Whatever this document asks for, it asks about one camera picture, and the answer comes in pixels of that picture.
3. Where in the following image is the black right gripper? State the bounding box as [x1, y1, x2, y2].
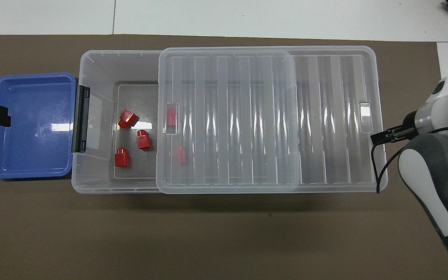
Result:
[371, 111, 418, 144]

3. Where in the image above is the clear ribbed box lid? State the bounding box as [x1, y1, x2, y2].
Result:
[156, 46, 389, 194]

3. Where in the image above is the blue plastic tray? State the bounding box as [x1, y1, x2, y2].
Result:
[0, 73, 77, 180]

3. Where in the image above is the black box latch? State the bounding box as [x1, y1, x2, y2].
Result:
[71, 86, 91, 153]

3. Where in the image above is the clear plastic storage box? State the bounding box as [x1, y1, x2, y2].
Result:
[71, 50, 308, 194]

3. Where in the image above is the brown table mat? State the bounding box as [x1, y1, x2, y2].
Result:
[0, 34, 448, 280]

